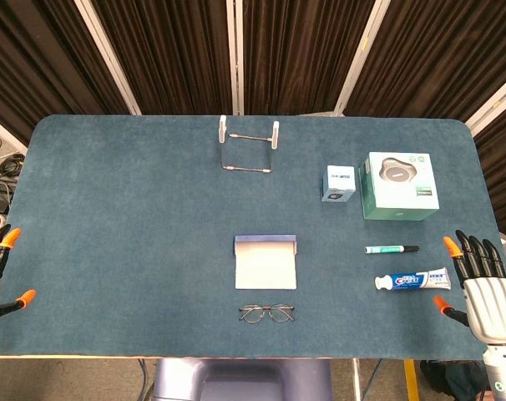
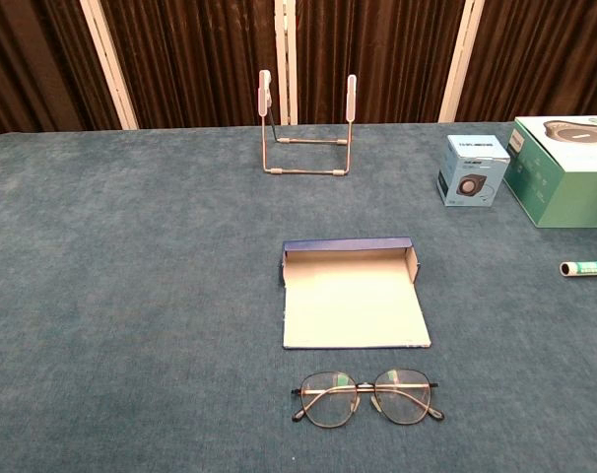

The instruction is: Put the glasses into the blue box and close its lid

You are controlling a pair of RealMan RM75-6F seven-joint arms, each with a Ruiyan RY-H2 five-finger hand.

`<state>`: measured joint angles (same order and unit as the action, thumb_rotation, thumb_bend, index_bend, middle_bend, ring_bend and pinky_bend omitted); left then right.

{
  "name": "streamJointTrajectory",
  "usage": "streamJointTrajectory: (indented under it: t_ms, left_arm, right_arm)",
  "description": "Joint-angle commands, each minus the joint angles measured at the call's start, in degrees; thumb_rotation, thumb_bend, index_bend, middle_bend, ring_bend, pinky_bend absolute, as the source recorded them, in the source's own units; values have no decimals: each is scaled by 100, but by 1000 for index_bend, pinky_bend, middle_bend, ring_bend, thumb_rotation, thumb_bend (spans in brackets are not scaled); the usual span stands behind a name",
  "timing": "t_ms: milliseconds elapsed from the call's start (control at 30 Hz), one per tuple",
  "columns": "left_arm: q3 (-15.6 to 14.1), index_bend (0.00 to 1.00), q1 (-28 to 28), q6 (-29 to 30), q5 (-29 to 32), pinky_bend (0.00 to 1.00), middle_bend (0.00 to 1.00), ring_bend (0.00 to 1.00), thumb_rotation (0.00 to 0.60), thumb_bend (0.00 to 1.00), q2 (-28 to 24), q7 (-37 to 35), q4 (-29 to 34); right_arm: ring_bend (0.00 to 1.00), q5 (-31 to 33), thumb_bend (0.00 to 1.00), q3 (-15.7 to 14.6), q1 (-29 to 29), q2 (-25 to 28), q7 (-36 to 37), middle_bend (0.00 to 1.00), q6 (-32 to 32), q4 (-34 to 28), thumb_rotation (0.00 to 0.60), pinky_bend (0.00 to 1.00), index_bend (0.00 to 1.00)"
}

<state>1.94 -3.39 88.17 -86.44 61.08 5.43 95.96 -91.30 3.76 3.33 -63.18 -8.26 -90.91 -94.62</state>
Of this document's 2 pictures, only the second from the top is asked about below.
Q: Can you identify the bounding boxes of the blue cardboard glasses case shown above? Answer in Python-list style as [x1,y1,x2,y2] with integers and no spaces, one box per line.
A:
[277,236,432,352]

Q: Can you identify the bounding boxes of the large green speaker box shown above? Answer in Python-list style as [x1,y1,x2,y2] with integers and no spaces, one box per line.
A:
[502,115,597,230]

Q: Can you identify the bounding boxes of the blue felt table cover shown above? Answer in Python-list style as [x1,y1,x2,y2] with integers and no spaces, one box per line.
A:
[0,121,597,473]

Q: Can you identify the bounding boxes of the white partition frame post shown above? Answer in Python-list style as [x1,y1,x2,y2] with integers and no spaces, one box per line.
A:
[436,0,487,124]
[79,0,140,131]
[274,0,299,126]

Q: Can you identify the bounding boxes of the thin-framed eyeglasses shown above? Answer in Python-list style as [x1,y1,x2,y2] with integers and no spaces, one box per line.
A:
[291,368,446,429]

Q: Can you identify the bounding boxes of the small light blue speaker box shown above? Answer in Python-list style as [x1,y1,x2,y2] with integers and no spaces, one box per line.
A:
[435,134,511,208]

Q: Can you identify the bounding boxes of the metal wire display stand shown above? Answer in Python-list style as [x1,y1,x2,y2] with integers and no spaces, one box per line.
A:
[257,69,358,177]

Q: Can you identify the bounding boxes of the green marker pen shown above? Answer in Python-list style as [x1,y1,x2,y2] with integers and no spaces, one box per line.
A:
[559,259,597,281]

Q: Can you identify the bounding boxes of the dark brown pleated curtain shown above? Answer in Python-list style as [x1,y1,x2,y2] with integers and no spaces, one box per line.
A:
[0,0,597,142]

